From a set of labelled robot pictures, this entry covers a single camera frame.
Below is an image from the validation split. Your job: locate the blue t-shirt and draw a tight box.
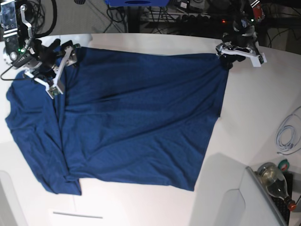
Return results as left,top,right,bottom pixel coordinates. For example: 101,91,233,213
6,48,229,195

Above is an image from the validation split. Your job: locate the green tape roll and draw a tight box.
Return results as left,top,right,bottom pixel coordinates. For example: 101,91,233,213
278,159,290,172

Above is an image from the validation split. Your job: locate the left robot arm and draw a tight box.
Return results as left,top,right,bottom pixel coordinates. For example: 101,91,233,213
216,0,267,70

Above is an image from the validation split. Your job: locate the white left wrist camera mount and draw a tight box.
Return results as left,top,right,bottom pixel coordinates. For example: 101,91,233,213
215,43,267,67

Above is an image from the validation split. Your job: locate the black tray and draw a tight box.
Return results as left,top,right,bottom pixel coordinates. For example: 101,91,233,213
271,172,293,225

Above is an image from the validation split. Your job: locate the clear plastic bottle red cap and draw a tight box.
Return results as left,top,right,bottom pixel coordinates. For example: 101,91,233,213
257,162,297,211

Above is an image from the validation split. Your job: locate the white coiled cable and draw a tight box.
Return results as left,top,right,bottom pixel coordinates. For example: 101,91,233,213
275,112,301,156

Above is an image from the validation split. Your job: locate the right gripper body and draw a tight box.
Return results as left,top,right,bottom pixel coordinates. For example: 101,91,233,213
24,39,78,80

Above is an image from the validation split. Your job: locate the black power strip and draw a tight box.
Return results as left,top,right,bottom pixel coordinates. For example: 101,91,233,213
180,14,232,24

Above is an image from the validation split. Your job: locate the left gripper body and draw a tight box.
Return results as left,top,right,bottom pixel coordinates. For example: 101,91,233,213
222,32,259,53

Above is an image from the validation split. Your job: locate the blue box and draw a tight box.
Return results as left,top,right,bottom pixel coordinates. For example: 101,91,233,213
105,0,169,7

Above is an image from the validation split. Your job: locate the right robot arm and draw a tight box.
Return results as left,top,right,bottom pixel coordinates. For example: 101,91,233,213
0,0,80,83

